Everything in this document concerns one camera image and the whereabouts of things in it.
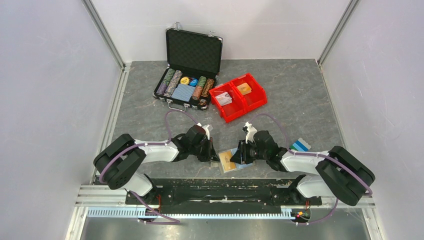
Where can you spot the green blue toy brick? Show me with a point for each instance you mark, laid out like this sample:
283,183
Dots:
300,145

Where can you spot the red plastic bin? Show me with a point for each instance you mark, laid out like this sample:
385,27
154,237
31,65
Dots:
257,97
231,111

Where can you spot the left red plastic bin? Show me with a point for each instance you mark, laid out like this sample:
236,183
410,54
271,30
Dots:
231,111

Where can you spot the white cards in bin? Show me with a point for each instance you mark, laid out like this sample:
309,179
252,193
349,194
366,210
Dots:
224,99

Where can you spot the orange cards in bin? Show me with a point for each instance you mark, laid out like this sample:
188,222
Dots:
244,88

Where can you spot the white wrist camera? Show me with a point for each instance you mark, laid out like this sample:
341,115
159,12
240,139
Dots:
207,128
250,131

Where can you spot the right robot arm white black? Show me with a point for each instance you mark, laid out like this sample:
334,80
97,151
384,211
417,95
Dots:
334,173

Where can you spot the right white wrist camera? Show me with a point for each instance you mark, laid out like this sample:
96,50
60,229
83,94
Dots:
250,131

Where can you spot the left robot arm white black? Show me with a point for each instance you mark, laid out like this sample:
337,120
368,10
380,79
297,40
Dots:
118,164

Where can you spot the white cable duct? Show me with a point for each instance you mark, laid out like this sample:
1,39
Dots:
141,212

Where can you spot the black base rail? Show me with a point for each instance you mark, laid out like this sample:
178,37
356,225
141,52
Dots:
225,195

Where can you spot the blue playing card deck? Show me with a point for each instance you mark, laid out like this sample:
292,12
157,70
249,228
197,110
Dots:
183,92

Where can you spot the right red plastic bin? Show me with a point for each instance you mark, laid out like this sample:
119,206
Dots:
257,97

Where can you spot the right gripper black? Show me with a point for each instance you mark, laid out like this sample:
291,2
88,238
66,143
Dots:
237,157

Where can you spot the gold VIP card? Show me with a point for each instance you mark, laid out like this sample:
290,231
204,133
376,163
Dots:
225,164

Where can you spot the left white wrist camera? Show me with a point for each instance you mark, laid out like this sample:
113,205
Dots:
207,128

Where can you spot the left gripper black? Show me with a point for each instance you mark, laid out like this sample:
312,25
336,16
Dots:
210,154

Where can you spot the black poker chip case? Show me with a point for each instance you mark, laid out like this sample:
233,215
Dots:
195,55

